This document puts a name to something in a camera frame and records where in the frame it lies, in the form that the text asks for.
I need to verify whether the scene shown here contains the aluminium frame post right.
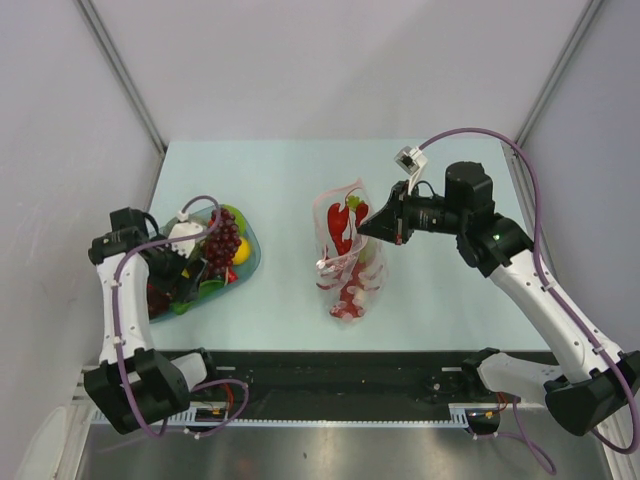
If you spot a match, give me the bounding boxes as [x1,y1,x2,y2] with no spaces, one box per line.
[515,0,606,147]

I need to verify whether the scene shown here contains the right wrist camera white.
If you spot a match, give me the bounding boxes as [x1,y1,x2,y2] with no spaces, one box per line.
[394,146,428,194]

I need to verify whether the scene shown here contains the clear zip top bag pink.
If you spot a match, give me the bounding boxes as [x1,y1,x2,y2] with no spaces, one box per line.
[312,179,389,324]

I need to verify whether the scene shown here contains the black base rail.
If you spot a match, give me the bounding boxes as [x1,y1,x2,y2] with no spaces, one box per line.
[149,349,546,422]

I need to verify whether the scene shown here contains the green leafy vegetable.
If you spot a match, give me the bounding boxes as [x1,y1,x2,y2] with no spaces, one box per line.
[170,279,225,315]

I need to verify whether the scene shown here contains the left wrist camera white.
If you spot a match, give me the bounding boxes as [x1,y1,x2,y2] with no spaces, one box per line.
[166,211,206,258]

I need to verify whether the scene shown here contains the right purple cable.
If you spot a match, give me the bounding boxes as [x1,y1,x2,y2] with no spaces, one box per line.
[418,127,640,474]

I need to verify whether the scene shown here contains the white slotted cable duct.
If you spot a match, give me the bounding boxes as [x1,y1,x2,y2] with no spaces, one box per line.
[89,403,501,429]

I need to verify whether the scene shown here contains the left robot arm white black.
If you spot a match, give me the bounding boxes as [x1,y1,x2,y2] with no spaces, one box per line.
[83,208,221,434]

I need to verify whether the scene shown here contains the dark red grape bunch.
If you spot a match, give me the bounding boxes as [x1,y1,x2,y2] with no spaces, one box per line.
[203,207,241,279]

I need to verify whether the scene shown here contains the purple cable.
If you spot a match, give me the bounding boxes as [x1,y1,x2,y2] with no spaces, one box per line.
[418,127,640,474]
[112,195,251,439]

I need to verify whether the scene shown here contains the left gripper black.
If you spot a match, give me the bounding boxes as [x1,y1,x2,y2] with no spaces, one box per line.
[146,234,207,303]

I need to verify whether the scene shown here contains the yellow lemon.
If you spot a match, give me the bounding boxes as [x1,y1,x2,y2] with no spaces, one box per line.
[232,237,252,266]

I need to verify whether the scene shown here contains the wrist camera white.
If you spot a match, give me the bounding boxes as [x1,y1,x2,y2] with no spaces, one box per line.
[166,211,206,258]
[394,146,428,194]

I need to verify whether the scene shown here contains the aluminium frame post left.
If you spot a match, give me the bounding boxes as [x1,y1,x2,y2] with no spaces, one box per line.
[74,0,168,159]

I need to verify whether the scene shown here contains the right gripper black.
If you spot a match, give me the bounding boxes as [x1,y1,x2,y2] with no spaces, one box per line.
[357,180,466,246]

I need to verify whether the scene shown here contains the green celery stalks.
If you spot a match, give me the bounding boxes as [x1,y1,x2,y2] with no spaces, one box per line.
[346,195,373,265]

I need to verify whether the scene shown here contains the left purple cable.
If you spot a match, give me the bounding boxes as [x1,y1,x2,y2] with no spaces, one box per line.
[112,195,251,439]

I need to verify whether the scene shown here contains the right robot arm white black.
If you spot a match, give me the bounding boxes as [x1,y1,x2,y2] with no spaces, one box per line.
[357,155,639,436]

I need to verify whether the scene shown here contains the aluminium frame post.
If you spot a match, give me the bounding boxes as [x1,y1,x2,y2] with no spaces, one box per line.
[515,0,606,147]
[74,0,168,159]

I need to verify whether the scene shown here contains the red plastic lobster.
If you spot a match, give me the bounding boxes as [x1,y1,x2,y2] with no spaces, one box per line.
[327,192,367,322]

